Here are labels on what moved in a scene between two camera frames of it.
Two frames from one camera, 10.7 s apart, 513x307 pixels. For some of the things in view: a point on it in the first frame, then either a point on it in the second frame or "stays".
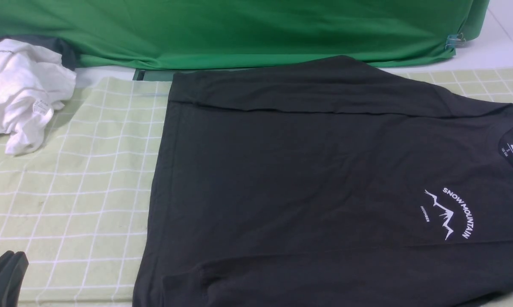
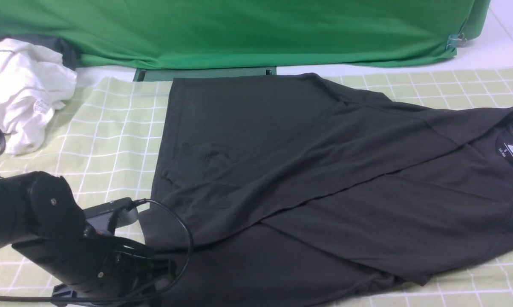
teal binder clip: (455, 41) stays
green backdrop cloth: (193, 34) stays
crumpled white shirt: (24, 83) stays
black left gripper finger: (2, 279) → (99, 263)
